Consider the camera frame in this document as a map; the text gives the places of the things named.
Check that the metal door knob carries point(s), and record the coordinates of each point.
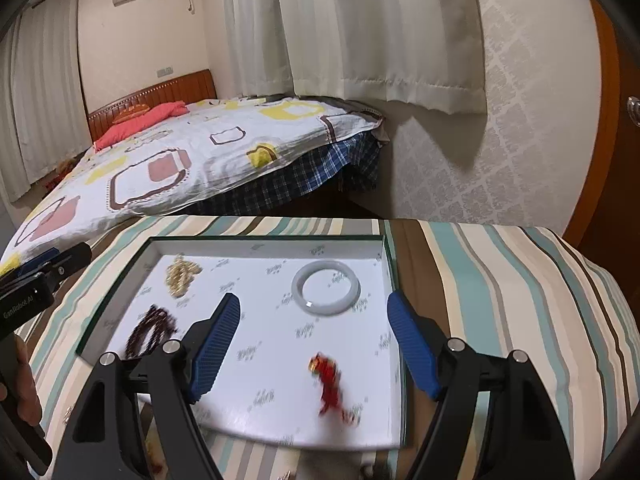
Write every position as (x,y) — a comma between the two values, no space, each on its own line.
(633,110)

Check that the wooden door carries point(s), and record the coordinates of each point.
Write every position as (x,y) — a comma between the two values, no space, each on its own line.
(605,223)

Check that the white curtain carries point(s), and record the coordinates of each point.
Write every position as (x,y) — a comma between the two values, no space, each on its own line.
(43,113)
(427,53)

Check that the orange round cushion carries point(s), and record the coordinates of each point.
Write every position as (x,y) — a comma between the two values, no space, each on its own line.
(131,112)

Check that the wooden bed headboard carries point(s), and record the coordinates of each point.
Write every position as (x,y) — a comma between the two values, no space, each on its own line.
(189,88)

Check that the person's left hand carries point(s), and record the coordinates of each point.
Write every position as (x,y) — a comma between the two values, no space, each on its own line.
(28,403)

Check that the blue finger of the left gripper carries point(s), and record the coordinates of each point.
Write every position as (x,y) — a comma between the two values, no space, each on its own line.
(54,266)
(29,266)

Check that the wall power socket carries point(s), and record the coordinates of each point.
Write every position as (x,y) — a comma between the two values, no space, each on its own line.
(165,72)

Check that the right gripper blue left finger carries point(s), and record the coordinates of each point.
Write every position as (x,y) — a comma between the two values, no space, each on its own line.
(104,439)

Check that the patterned white bed quilt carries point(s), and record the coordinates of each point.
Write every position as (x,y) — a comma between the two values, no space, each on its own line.
(218,146)

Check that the white jade bangle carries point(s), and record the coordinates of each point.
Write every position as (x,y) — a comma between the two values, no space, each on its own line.
(325,288)

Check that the blue plaid bed sheet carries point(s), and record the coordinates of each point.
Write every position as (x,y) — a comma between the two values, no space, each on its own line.
(319,184)

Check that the pink pillow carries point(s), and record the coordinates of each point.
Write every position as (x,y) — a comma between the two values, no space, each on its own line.
(154,116)

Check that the white left curtain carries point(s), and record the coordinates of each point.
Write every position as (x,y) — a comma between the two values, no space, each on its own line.
(43,113)

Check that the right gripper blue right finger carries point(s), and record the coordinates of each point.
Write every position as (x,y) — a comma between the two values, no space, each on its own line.
(523,437)

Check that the white middle curtain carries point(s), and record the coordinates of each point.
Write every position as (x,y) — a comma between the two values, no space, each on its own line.
(427,53)

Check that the green white jewelry box tray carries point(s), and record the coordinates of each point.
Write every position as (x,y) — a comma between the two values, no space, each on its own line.
(288,377)

